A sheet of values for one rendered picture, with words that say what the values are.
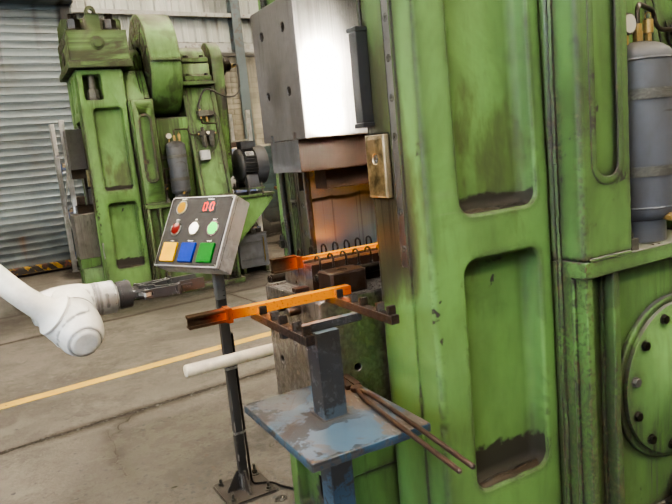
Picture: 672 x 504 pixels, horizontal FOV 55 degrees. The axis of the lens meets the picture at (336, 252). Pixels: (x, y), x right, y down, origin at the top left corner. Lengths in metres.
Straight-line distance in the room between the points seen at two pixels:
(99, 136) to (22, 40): 3.42
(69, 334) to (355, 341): 0.77
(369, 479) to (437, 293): 0.66
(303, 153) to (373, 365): 0.65
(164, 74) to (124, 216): 1.47
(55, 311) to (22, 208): 8.13
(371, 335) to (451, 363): 0.27
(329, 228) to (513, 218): 0.70
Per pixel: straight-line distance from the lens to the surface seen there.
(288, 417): 1.59
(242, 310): 1.54
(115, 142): 6.77
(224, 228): 2.31
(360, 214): 2.29
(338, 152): 1.94
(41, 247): 9.78
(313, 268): 1.92
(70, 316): 1.60
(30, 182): 9.74
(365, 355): 1.89
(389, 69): 1.72
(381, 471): 2.06
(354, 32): 1.79
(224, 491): 2.79
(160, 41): 6.87
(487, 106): 1.84
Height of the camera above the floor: 1.33
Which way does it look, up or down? 9 degrees down
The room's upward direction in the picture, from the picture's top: 6 degrees counter-clockwise
